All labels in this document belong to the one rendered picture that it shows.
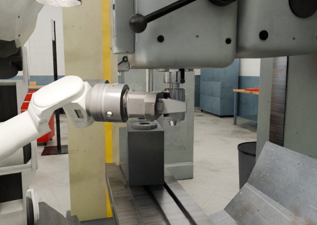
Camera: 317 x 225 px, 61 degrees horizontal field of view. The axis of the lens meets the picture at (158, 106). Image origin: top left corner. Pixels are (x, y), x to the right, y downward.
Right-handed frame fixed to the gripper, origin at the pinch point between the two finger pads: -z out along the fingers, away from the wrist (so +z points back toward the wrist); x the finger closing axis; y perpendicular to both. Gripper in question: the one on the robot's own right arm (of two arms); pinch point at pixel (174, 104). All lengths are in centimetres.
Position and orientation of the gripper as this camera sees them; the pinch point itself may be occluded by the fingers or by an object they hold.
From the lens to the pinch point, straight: 59.5
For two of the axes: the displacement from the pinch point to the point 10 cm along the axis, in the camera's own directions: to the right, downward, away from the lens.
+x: 1.7, -1.2, 9.8
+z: -9.9, -0.4, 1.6
